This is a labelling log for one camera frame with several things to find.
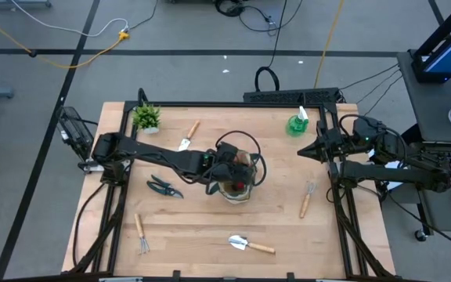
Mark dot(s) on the black perforated long box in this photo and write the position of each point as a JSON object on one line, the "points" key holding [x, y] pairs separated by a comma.
{"points": [[288, 96]]}

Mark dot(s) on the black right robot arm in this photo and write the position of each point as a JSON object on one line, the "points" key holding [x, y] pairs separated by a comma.
{"points": [[386, 172]]}

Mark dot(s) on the cream green canvas gardening bag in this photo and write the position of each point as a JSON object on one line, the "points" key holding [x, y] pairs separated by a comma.
{"points": [[237, 196]]}

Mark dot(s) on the white paper sheet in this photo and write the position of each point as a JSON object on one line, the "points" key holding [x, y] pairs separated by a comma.
{"points": [[395, 185]]}

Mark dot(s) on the green plastic spray bottle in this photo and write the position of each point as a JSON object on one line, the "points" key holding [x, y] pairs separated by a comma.
{"points": [[296, 125]]}

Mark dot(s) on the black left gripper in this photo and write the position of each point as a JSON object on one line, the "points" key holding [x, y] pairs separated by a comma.
{"points": [[229, 160]]}

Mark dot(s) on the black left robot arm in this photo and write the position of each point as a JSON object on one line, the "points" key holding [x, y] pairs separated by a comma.
{"points": [[151, 152]]}

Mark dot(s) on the small green potted plant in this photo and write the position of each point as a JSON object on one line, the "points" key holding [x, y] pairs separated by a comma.
{"points": [[146, 117]]}

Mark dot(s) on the black mesh control box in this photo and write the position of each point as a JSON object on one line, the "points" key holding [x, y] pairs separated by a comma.
{"points": [[74, 131]]}

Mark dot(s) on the grey side table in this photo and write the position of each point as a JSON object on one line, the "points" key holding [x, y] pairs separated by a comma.
{"points": [[425, 109]]}

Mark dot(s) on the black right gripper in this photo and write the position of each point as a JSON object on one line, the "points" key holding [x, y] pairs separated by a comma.
{"points": [[333, 147]]}

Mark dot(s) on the red black gardening glove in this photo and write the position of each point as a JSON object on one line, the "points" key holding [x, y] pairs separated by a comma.
{"points": [[240, 185]]}

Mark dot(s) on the black aluminium table frame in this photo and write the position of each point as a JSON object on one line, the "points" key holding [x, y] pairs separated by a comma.
{"points": [[127, 117]]}

